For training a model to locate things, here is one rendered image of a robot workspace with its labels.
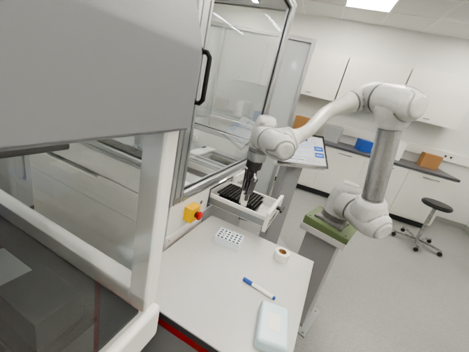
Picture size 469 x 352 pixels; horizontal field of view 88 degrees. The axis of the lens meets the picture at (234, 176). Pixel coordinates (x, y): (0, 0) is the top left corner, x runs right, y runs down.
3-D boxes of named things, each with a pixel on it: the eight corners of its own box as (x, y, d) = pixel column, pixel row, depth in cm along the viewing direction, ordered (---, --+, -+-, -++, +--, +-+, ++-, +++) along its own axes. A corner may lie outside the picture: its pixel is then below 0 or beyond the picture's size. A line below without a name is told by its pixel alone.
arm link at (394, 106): (363, 217, 145) (394, 242, 126) (340, 223, 141) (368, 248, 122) (397, 80, 109) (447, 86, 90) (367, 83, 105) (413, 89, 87)
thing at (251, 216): (276, 209, 143) (278, 200, 141) (262, 227, 121) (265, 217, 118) (218, 185, 156) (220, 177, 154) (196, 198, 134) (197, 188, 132)
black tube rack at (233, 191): (262, 206, 142) (264, 196, 140) (250, 217, 127) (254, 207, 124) (228, 192, 149) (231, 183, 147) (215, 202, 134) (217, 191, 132)
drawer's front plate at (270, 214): (278, 211, 145) (284, 195, 141) (264, 232, 119) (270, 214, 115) (276, 210, 145) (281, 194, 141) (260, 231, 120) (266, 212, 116)
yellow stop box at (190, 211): (199, 218, 115) (202, 204, 112) (191, 224, 108) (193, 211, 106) (190, 214, 116) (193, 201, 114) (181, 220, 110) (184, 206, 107)
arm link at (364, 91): (344, 86, 117) (365, 89, 105) (376, 74, 119) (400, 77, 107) (345, 112, 123) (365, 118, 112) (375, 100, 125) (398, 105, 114)
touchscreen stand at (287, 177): (299, 266, 231) (338, 167, 195) (257, 269, 214) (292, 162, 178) (275, 234, 274) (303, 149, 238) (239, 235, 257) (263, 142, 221)
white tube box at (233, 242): (242, 242, 118) (244, 235, 117) (237, 251, 110) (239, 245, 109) (219, 232, 121) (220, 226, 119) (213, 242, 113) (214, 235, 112)
